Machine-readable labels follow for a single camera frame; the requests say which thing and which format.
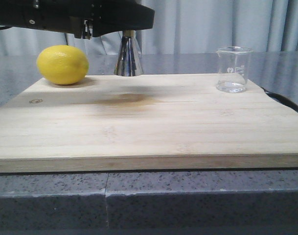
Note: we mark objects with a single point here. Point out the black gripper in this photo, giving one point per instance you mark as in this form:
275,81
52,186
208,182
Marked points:
82,18

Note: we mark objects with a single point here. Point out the steel jigger measuring cup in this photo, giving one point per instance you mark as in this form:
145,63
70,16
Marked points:
129,58

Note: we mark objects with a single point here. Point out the clear glass beaker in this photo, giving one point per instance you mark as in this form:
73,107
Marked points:
233,68

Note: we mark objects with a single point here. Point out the yellow lemon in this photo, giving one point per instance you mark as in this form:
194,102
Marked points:
62,64

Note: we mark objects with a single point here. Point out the grey curtain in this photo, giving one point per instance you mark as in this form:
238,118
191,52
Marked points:
183,26

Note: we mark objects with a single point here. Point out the light wooden cutting board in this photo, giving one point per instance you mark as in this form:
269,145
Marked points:
177,121

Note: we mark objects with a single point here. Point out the black cutting board handle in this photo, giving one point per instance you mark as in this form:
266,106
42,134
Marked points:
281,99

